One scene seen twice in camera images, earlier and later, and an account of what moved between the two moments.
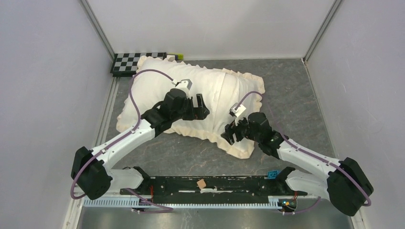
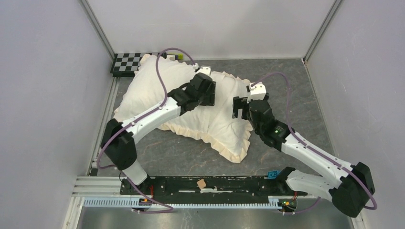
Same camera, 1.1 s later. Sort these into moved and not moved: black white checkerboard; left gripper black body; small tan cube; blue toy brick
Moved: left gripper black body
Not moved: black white checkerboard; small tan cube; blue toy brick
